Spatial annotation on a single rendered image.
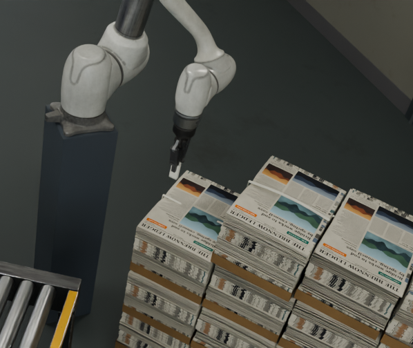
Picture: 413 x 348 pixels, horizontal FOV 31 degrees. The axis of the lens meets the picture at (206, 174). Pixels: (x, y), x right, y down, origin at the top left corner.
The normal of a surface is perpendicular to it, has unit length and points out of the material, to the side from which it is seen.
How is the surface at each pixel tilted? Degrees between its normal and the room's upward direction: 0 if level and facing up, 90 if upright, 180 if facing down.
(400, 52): 90
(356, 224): 1
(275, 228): 2
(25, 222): 0
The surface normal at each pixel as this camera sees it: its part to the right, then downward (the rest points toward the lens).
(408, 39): -0.88, 0.15
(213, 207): 0.19, -0.74
